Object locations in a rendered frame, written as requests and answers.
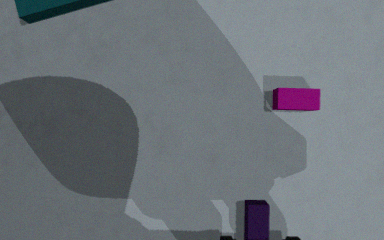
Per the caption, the dark purple rectangular bar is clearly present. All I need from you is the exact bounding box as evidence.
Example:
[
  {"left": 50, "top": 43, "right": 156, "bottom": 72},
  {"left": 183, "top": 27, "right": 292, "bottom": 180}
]
[{"left": 244, "top": 200, "right": 270, "bottom": 240}]

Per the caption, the turquoise rod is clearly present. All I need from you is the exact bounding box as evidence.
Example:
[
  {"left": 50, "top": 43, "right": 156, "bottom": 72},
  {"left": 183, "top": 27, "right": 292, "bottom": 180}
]
[{"left": 14, "top": 0, "right": 112, "bottom": 24}]

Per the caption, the magenta block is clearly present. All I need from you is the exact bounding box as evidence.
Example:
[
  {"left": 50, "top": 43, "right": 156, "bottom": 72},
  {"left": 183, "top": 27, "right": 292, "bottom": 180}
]
[{"left": 272, "top": 88, "right": 320, "bottom": 111}]

